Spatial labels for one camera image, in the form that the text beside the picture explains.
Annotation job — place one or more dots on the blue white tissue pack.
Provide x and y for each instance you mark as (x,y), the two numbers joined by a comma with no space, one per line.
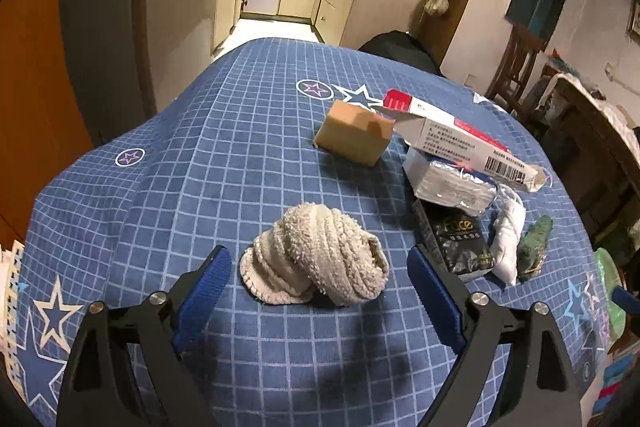
(442,183)

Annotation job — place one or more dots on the blue checked tablecloth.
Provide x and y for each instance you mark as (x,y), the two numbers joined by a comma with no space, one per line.
(89,297)

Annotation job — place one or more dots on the red white medicine box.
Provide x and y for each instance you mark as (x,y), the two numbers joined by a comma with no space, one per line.
(438,133)

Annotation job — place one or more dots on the beige rolled towel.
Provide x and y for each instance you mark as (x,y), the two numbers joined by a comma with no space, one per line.
(315,249)

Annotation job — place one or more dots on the wooden side table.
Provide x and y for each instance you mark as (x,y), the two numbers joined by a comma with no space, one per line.
(592,160)

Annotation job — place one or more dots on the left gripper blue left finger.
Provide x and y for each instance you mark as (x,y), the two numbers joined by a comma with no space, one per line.
(195,296)

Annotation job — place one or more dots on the grey refrigerator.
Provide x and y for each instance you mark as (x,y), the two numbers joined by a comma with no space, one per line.
(129,59)

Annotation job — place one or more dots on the framed elephant picture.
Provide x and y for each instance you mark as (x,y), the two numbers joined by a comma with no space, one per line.
(633,30)

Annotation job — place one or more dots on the wooden chair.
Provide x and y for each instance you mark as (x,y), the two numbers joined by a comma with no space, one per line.
(515,68)

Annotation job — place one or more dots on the black bag behind table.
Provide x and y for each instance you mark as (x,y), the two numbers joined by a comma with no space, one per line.
(403,48)

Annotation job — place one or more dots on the green scouring pad roll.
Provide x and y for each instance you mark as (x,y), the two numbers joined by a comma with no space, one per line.
(532,249)

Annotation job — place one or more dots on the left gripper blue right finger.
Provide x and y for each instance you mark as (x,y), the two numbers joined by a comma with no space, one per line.
(440,307)

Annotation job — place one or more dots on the orange wooden cabinet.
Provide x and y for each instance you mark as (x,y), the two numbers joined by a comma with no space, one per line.
(42,130)

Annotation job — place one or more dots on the tan sponge block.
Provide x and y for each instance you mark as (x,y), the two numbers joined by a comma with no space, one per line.
(354,133)

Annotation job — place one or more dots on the white crumpled tissue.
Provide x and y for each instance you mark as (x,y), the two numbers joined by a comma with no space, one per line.
(508,228)

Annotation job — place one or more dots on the black face product packet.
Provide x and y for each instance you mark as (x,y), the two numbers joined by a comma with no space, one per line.
(455,239)

